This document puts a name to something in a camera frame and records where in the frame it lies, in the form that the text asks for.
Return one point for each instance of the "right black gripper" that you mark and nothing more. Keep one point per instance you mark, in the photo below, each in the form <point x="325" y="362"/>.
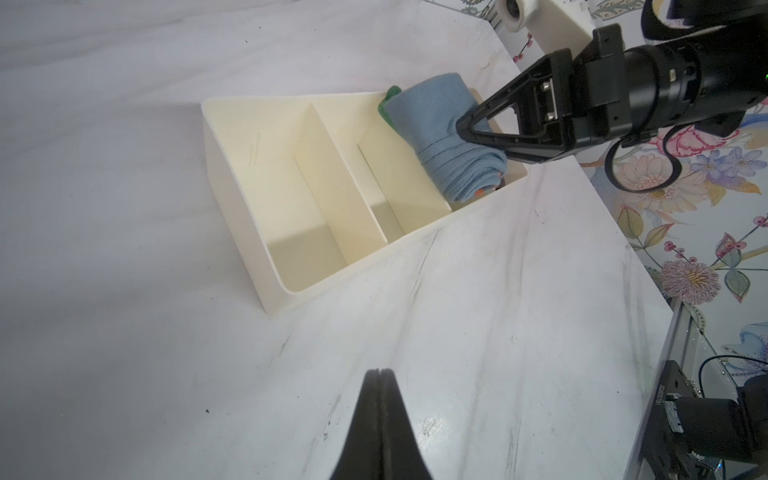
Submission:
<point x="606" y="90"/>

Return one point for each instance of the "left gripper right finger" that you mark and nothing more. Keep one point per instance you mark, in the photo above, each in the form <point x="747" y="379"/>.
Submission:
<point x="399" y="450"/>

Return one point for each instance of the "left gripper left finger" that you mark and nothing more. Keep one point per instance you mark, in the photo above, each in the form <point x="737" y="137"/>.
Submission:
<point x="360" y="456"/>

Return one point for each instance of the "cream divided organizer tray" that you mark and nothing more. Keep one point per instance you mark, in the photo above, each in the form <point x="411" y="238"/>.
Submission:
<point x="315" y="189"/>

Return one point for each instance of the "blue orange green sock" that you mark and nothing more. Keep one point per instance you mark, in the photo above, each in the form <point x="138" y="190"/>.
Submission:
<point x="425" y="116"/>

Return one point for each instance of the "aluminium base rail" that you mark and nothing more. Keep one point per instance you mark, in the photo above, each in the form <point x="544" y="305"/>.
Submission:
<point x="707" y="414"/>

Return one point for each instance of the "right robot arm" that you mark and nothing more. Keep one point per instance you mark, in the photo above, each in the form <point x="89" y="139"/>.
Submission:
<point x="704" y="64"/>

